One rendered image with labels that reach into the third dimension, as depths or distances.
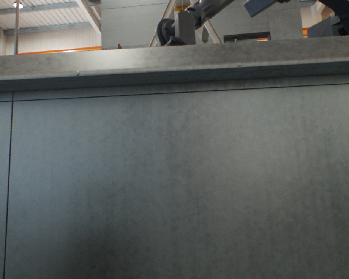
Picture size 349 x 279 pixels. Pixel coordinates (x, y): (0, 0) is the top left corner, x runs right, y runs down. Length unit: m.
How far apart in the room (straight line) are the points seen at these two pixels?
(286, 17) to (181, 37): 2.70
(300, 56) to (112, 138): 0.39
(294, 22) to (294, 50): 3.34
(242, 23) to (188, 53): 3.25
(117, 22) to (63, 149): 3.42
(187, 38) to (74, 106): 0.87
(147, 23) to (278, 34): 1.68
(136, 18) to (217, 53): 3.38
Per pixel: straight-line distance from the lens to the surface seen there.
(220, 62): 0.51
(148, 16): 3.87
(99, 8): 13.64
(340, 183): 0.61
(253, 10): 2.25
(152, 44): 2.80
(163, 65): 0.51
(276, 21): 3.85
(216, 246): 0.55
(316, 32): 2.92
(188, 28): 1.39
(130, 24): 3.86
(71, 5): 13.45
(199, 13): 1.52
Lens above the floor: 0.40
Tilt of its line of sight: 8 degrees up
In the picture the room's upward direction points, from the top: 2 degrees counter-clockwise
